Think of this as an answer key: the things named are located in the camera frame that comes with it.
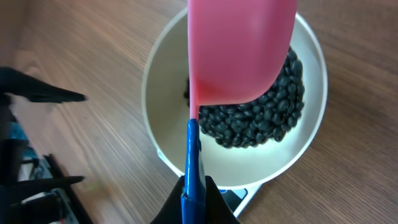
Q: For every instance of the cream bowl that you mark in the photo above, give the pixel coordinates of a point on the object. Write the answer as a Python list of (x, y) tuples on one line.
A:
[(166, 112)]

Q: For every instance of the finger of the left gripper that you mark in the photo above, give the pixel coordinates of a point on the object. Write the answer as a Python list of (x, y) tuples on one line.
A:
[(32, 187), (21, 84)]

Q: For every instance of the black beans in bowl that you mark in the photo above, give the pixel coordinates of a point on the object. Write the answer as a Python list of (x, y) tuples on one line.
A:
[(268, 117)]

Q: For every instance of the white digital kitchen scale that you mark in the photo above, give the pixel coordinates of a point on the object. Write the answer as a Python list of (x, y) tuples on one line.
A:
[(237, 199)]

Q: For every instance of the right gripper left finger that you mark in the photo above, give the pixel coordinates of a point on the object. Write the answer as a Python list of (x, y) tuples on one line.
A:
[(171, 212)]

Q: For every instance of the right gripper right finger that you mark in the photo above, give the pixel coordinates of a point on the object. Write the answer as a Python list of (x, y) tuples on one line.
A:
[(217, 210)]

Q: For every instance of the pink scoop blue handle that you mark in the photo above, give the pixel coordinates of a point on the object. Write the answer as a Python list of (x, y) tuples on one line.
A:
[(236, 49)]

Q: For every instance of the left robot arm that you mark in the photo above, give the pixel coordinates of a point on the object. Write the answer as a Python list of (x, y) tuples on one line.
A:
[(34, 200)]

